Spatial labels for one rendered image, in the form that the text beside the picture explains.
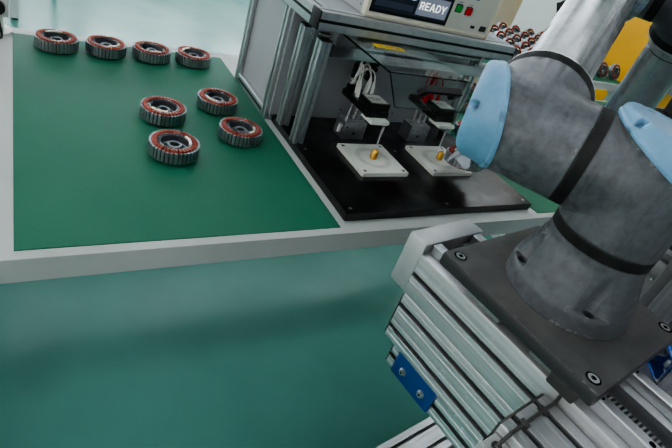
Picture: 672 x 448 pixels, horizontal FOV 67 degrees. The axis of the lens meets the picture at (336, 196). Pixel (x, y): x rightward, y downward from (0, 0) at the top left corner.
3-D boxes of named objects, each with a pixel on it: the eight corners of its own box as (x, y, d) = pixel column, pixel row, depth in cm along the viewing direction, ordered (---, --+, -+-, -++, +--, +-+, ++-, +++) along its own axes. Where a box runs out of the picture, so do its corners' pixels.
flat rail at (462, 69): (496, 79, 155) (500, 70, 153) (321, 55, 122) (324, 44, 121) (493, 78, 156) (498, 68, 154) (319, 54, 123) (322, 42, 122)
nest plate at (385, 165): (407, 176, 137) (409, 172, 136) (361, 177, 129) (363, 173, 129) (379, 147, 147) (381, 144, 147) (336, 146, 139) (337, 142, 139)
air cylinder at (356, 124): (362, 139, 148) (368, 123, 146) (340, 139, 144) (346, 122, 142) (354, 131, 152) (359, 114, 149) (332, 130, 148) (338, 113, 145)
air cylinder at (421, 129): (424, 142, 161) (431, 126, 158) (406, 141, 157) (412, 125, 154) (415, 134, 165) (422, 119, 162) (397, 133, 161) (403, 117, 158)
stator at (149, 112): (149, 103, 133) (150, 90, 131) (190, 115, 134) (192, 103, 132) (131, 119, 123) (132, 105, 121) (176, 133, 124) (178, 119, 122)
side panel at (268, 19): (272, 119, 147) (300, 9, 131) (263, 118, 146) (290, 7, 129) (242, 78, 166) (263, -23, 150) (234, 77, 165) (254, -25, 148)
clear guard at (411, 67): (473, 114, 122) (483, 91, 119) (394, 108, 109) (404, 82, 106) (401, 60, 144) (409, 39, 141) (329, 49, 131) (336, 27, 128)
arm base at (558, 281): (643, 320, 63) (695, 260, 58) (585, 357, 53) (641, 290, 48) (546, 243, 72) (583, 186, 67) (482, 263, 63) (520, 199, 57)
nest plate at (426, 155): (470, 176, 150) (472, 172, 149) (432, 176, 142) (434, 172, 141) (441, 149, 160) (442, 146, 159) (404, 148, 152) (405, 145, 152)
